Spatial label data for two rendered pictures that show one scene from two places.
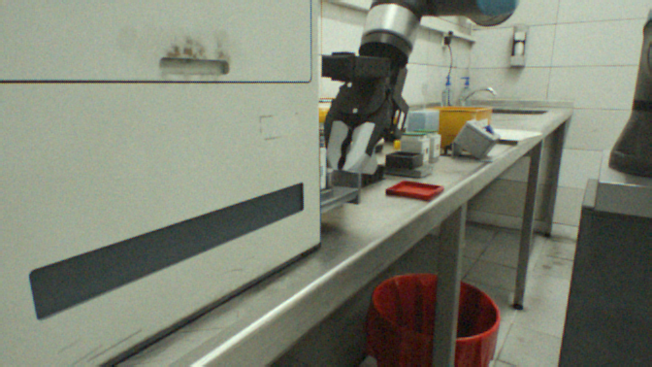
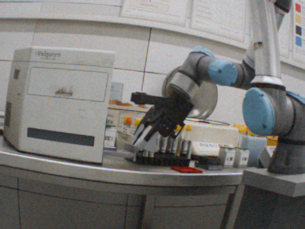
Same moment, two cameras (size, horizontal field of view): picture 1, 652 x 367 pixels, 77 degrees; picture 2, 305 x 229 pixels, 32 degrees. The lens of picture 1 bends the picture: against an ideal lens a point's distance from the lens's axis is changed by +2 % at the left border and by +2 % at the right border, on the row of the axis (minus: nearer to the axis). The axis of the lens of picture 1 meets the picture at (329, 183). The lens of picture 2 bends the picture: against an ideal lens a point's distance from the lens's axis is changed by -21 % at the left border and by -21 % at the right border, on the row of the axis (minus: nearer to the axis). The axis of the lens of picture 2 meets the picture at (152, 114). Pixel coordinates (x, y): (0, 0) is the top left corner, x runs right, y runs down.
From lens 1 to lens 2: 137 cm
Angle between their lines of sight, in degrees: 30
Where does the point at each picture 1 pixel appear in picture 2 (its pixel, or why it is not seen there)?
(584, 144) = not seen: outside the picture
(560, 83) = not seen: outside the picture
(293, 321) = (75, 170)
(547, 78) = not seen: outside the picture
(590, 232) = (244, 195)
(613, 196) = (245, 176)
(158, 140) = (51, 109)
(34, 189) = (30, 113)
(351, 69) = (138, 99)
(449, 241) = (227, 211)
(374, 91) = (157, 112)
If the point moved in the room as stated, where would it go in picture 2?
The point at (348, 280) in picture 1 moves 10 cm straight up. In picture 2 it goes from (103, 174) to (106, 137)
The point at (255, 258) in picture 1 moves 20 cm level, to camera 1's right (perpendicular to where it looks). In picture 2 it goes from (71, 153) to (135, 169)
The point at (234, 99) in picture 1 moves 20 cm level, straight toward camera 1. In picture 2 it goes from (71, 103) to (43, 103)
